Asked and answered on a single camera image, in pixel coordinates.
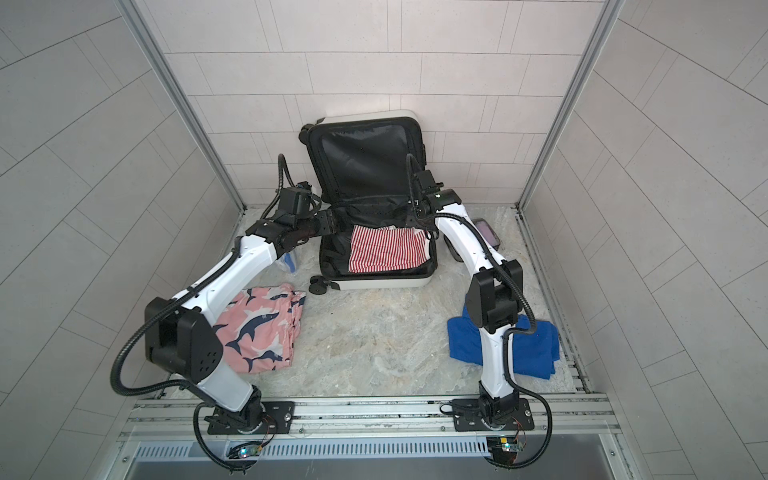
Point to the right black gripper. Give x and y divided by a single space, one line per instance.
415 207

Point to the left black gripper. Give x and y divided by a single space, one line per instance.
325 219

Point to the red white striped shirt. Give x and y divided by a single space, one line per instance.
386 249

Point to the clear toiletry pouch black trim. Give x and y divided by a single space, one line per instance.
486 231

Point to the pink shark print garment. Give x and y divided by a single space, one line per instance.
258 328

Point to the blue t-shirt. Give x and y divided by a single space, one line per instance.
533 355

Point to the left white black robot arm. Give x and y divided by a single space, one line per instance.
180 335

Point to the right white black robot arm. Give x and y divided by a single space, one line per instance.
497 307

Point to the clear container with blue lid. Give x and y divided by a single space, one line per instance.
289 262

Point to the black and white open suitcase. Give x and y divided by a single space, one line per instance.
360 163

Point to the left green circuit board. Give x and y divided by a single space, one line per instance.
248 450

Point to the green circuit board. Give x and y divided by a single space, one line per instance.
504 451
248 450

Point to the right green circuit board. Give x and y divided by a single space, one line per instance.
504 451

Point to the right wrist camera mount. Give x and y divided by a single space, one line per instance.
424 183

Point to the aluminium mounting rail frame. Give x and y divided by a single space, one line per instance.
415 437

